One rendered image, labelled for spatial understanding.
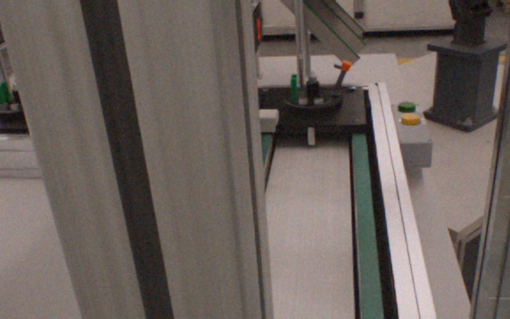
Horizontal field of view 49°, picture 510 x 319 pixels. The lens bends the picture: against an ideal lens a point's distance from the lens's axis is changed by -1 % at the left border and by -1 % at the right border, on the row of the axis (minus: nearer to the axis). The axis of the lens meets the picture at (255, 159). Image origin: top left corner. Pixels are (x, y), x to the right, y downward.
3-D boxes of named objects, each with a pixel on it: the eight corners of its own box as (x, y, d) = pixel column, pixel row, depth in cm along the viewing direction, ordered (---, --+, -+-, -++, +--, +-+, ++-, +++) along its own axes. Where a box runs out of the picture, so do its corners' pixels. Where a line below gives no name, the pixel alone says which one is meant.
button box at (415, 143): (418, 127, 134) (420, 102, 131) (431, 167, 116) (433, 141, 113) (389, 127, 135) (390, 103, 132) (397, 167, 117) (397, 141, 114)
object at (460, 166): (652, 109, 150) (654, 99, 149) (456, 245, 104) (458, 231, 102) (437, 58, 201) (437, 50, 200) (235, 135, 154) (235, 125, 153)
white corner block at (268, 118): (279, 125, 128) (278, 108, 127) (277, 133, 124) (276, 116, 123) (258, 125, 129) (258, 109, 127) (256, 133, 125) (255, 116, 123)
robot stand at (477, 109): (501, 116, 146) (512, 41, 137) (469, 133, 138) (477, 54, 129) (453, 102, 156) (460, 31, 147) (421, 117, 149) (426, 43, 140)
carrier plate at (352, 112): (362, 93, 143) (362, 85, 142) (367, 132, 122) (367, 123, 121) (268, 95, 146) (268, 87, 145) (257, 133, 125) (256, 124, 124)
